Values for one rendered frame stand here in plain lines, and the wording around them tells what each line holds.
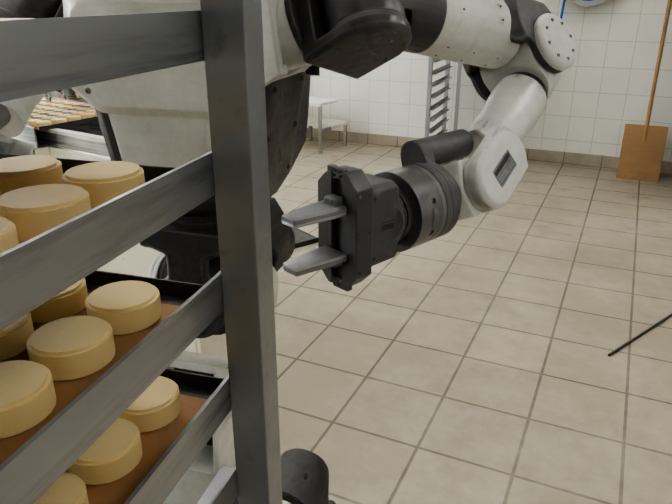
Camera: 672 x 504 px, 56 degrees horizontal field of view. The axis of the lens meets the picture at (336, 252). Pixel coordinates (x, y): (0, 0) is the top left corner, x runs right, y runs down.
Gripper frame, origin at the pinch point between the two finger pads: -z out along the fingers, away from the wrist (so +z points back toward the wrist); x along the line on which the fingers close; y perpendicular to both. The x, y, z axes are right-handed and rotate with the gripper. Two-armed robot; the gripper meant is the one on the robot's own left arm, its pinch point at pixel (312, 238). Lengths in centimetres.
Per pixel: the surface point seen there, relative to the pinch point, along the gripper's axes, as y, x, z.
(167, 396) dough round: 4.2, -6.8, -18.7
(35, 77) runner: 13.4, 18.4, -27.3
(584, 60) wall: -199, -29, 468
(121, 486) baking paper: 8.5, -8.7, -24.7
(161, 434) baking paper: 5.5, -8.7, -20.1
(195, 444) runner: 8.8, -8.2, -19.2
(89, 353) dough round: 8.4, 1.7, -25.3
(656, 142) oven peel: -132, -84, 465
